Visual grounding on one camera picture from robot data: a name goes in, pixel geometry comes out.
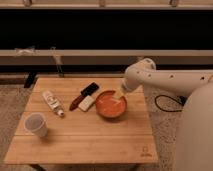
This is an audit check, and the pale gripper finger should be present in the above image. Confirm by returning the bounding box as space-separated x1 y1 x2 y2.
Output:
114 90 124 99

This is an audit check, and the black cable on floor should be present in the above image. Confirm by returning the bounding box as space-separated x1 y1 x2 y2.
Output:
154 94 188 113

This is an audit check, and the white tube with cap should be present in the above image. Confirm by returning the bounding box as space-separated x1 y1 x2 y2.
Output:
42 91 64 117

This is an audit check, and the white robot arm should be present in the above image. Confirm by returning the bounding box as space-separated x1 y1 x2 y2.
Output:
115 58 213 171

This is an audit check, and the orange ceramic bowl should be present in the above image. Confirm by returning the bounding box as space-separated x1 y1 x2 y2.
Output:
95 90 127 119

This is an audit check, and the grey horizontal rail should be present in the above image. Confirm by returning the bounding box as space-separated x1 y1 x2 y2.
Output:
0 49 213 65

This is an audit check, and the wooden table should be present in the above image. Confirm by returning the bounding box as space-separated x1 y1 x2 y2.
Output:
4 78 158 164

